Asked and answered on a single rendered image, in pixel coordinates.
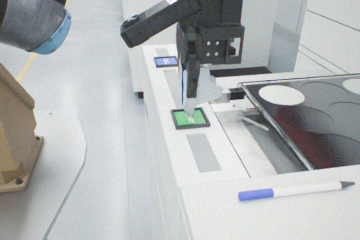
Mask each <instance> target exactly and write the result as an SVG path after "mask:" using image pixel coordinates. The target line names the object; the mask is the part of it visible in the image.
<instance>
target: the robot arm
mask: <svg viewBox="0 0 360 240"><path fill-rule="evenodd" d="M65 4H66V0H0V43H1V44H5V45H7V46H11V47H16V48H19V49H23V50H24V51H25V52H33V53H38V54H42V55H48V54H51V53H53V52H55V51H56V50H57V49H58V48H59V47H60V45H62V44H63V42H64V41H65V38H66V37H67V35H68V32H69V30H70V27H71V13H70V12H69V11H68V10H67V9H66V8H65ZM242 5H243V0H163V1H161V2H160V3H157V4H156V5H154V6H152V7H150V8H149V9H148V10H146V11H144V12H142V13H140V14H139V15H138V14H136V15H134V16H132V17H131V18H129V19H127V20H125V21H124V22H123V24H122V25H121V28H120V35H121V37H122V39H123V41H124V42H125V44H126V45H127V46H128V47H129V48H133V47H136V46H138V45H140V44H142V43H144V42H146V41H147V40H149V39H150V38H151V37H153V36H154V35H156V34H157V33H160V32H162V31H163V30H164V29H166V28H168V27H170V26H172V25H174V24H176V23H177V29H176V44H177V52H178V76H179V88H180V95H181V105H182V106H183V109H184V111H185V112H186V114H187V116H189V117H190V116H193V114H194V110H195V107H196V106H197V105H200V104H202V103H205V102H208V101H211V100H214V99H217V98H219V97H220V96H221V95H222V94H223V88H222V87H221V86H219V85H218V84H216V82H217V81H216V78H215V76H212V75H210V71H209V69H208V68H207V67H205V66H204V64H212V65H224V64H225V65H232V64H241V56H242V45H243V44H244V34H245V27H244V26H243V25H241V11H242ZM234 38H240V49H239V55H238V56H235V52H236V49H235V48H233V46H231V43H233V42H234Z"/></svg>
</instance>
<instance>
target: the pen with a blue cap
mask: <svg viewBox="0 0 360 240"><path fill-rule="evenodd" d="M351 185H355V182H344V181H334V182H324V183H314V184H304V185H294V186H288V187H278V188H268V189H258V190H252V191H242V192H239V193H238V198H239V200H240V201H245V200H254V199H260V198H269V197H279V196H288V195H294V194H304V193H313V192H323V191H333V190H338V189H343V188H346V187H350V186H351Z"/></svg>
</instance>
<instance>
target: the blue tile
mask: <svg viewBox="0 0 360 240"><path fill-rule="evenodd" d="M156 63H157V65H165V64H177V62H176V59H175V58H174V57H173V58H156Z"/></svg>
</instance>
